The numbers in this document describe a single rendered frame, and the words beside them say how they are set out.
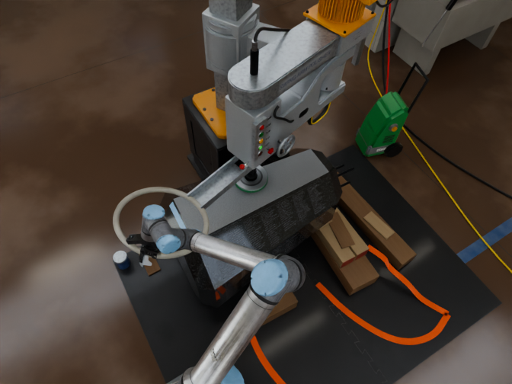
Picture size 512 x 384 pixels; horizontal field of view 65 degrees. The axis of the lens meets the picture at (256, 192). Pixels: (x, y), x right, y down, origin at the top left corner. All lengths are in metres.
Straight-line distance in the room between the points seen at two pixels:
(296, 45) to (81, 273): 2.32
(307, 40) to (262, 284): 1.33
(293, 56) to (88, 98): 2.91
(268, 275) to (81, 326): 2.15
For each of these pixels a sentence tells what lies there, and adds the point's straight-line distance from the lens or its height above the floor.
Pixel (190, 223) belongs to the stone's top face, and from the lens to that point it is 2.48.
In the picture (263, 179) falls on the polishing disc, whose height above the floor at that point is 0.87.
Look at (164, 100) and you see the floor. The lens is 4.39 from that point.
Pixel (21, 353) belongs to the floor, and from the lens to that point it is 3.39.
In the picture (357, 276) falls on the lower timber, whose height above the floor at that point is 0.15.
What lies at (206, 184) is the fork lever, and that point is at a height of 1.05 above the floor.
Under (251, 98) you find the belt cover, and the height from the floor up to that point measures 1.65.
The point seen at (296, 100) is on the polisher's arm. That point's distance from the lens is 2.31.
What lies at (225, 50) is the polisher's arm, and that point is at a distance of 2.63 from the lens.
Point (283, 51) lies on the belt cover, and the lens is 2.13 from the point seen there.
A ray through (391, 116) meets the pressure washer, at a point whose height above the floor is 0.51.
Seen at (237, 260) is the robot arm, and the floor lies 1.50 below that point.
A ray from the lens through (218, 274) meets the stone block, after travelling 2.52.
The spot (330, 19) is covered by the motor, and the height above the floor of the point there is 1.74.
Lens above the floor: 2.97
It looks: 56 degrees down
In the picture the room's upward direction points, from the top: 3 degrees clockwise
